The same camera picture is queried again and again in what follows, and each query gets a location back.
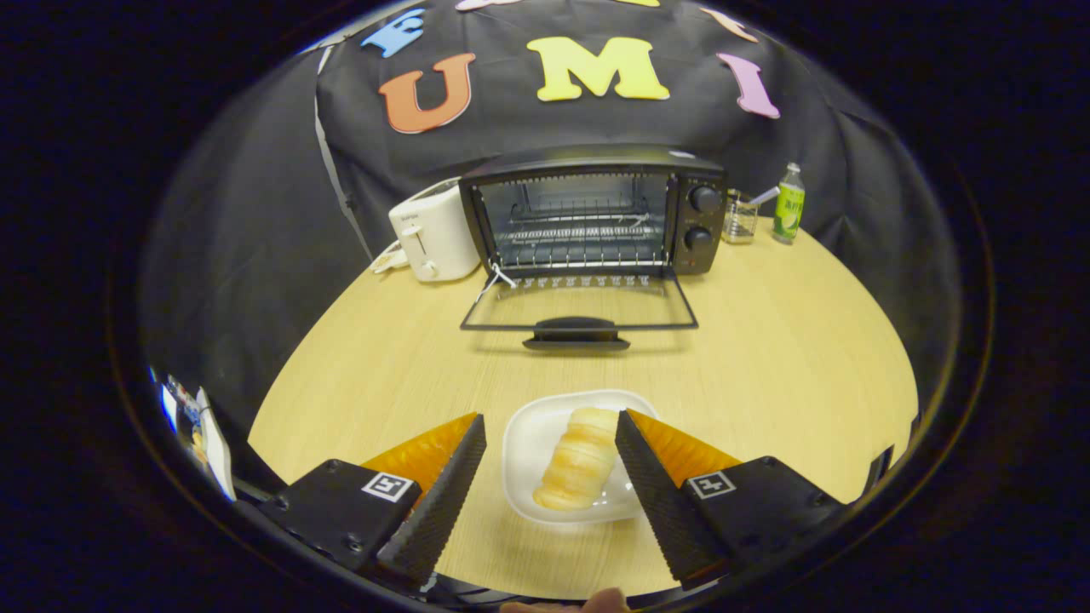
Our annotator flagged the white printed card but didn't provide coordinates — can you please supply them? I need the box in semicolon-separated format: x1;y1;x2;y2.
149;366;238;503

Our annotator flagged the black backdrop cloth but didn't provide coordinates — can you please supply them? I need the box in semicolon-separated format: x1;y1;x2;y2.
141;0;963;435

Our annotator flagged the white pop-up toaster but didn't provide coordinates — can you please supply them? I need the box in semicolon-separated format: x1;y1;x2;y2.
388;177;482;284

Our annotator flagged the white string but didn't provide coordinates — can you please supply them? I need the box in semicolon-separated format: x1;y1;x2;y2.
479;262;518;299

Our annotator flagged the clear glass jar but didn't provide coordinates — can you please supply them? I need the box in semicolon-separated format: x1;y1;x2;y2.
722;189;759;246

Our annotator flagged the green label drink bottle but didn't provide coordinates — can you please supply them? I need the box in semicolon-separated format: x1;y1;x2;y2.
772;163;806;246

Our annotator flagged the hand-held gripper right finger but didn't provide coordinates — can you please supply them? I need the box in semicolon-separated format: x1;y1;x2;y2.
615;409;848;591

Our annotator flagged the white plate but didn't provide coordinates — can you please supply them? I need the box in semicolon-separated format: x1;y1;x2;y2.
501;389;661;524

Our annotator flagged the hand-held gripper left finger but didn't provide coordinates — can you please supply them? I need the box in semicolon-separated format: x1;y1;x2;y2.
255;413;488;588

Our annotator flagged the black toaster oven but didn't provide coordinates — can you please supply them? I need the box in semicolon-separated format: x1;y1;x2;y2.
458;145;729;352

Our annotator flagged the golden bread roll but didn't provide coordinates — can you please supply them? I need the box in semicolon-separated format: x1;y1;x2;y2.
532;407;620;512

